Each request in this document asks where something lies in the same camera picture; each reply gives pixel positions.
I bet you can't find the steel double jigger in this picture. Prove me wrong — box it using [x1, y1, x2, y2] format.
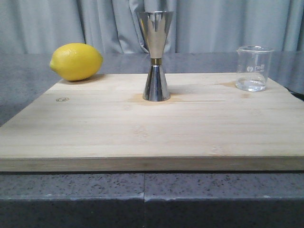
[137, 11, 173, 102]

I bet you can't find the clear glass beaker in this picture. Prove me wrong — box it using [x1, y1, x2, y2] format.
[235, 45, 274, 92]

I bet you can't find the grey curtain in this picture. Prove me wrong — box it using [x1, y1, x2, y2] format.
[0, 0, 304, 54]

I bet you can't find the yellow lemon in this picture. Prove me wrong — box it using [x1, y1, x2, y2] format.
[49, 43, 103, 81]

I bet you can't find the wooden cutting board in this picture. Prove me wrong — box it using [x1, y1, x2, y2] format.
[0, 73, 304, 171]

